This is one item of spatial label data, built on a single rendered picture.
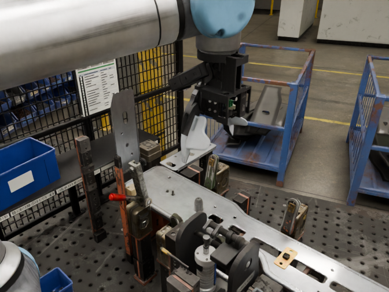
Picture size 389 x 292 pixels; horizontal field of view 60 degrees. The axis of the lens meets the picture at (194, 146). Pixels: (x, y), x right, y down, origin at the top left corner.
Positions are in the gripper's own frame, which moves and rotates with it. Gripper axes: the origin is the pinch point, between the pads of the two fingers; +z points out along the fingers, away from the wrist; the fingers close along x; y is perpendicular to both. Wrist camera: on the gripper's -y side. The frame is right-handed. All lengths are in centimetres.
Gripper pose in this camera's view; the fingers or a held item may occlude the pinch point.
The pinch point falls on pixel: (206, 148)
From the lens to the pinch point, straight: 68.5
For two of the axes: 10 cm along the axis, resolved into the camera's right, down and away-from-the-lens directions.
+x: 6.6, -3.7, 6.5
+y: 7.5, 3.2, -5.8
